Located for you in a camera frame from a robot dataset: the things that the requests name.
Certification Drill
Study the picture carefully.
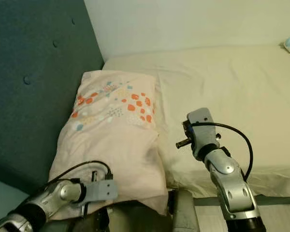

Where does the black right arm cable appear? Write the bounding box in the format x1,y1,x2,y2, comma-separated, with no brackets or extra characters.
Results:
191,122,254,182

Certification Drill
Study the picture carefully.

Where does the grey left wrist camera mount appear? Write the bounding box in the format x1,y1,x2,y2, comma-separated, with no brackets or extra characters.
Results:
80,180,119,203

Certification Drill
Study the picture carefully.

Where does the beige sheeted mattress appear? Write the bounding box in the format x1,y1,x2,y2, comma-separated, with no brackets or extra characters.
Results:
102,44,290,199

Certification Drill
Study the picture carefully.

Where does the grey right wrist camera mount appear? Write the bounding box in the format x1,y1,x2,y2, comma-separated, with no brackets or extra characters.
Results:
186,107,219,148

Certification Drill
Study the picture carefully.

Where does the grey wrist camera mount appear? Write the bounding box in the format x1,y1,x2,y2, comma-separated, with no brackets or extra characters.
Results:
186,107,219,148
80,180,119,203

